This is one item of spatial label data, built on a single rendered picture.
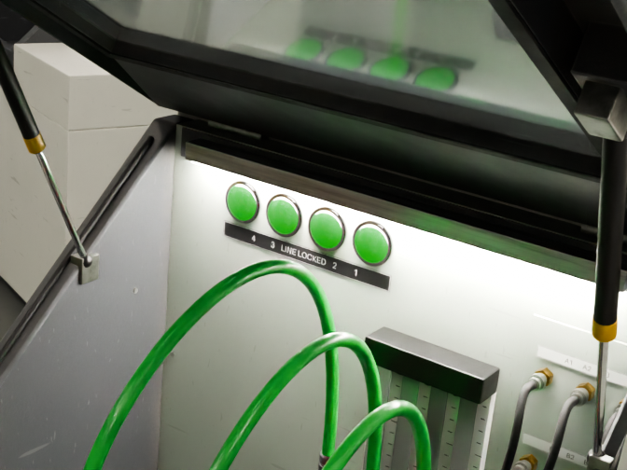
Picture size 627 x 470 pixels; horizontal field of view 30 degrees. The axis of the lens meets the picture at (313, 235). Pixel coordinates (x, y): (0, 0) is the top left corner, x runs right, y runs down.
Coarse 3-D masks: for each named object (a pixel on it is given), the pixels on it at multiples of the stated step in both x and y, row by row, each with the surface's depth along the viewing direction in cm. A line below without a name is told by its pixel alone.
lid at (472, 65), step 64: (0, 0) 120; (64, 0) 116; (128, 0) 106; (192, 0) 97; (256, 0) 90; (320, 0) 84; (384, 0) 78; (448, 0) 74; (512, 0) 66; (576, 0) 71; (128, 64) 126; (192, 64) 119; (256, 64) 111; (320, 64) 102; (384, 64) 94; (448, 64) 87; (512, 64) 81; (576, 64) 73; (256, 128) 134; (320, 128) 120; (384, 128) 108; (448, 128) 103; (512, 128) 98; (576, 128) 90; (512, 192) 114; (576, 192) 104
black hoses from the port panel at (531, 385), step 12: (528, 384) 115; (576, 396) 114; (516, 408) 114; (564, 408) 112; (516, 420) 114; (564, 420) 112; (612, 420) 110; (516, 432) 114; (516, 444) 114; (552, 444) 111; (552, 456) 111; (504, 468) 115; (552, 468) 112
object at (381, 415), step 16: (400, 400) 101; (368, 416) 97; (384, 416) 98; (416, 416) 103; (352, 432) 96; (368, 432) 96; (416, 432) 105; (352, 448) 95; (416, 448) 107; (336, 464) 94; (416, 464) 109
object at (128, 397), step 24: (264, 264) 107; (288, 264) 110; (216, 288) 102; (312, 288) 115; (192, 312) 100; (168, 336) 98; (144, 360) 97; (336, 360) 122; (144, 384) 96; (336, 384) 124; (120, 408) 95; (336, 408) 125; (336, 432) 127; (96, 456) 94
